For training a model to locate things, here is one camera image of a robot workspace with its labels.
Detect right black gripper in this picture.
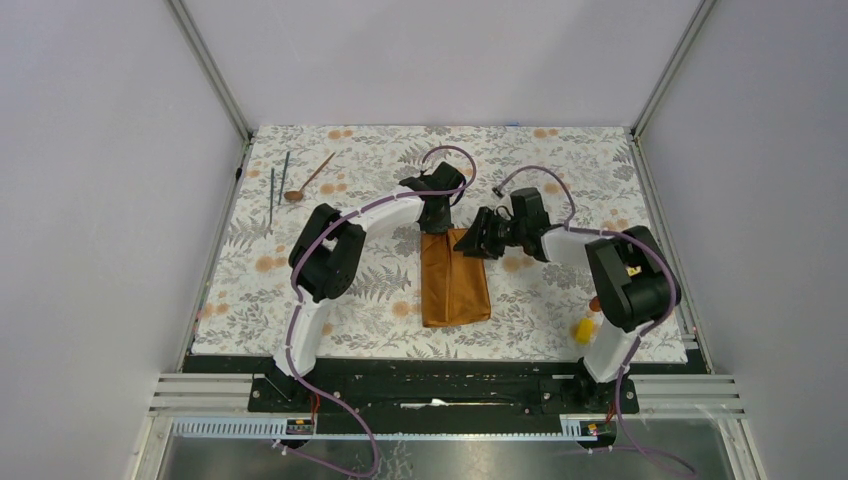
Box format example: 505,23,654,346
452,207,526,261

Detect orange cloth napkin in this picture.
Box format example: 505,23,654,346
420,228,492,328

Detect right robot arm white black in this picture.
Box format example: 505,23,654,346
454,188,680,412

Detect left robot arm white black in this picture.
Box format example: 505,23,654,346
271,162,467,411

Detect floral patterned table mat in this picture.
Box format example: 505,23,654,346
191,125,649,361

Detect yellow cylinder block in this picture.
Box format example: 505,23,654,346
573,318,595,345

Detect brown wooden spoon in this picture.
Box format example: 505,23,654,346
283,152,336,202

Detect dark teal chopstick right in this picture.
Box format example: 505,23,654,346
277,151,291,205

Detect dark teal chopstick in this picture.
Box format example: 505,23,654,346
267,166,276,232
277,151,291,205

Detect dark teal chopstick left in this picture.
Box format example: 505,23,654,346
267,166,276,232

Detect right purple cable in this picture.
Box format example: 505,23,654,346
493,165,698,480

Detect purple cable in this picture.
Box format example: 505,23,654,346
493,165,698,480
283,145,478,478

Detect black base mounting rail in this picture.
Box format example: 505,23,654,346
248,358,639,434

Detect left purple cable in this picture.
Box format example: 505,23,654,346
283,145,478,478

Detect left aluminium frame post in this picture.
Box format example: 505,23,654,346
164,0,253,144

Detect aluminium frame post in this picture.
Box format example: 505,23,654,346
164,0,253,144
630,0,719,139

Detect right aluminium frame post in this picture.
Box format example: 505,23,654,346
630,0,719,139

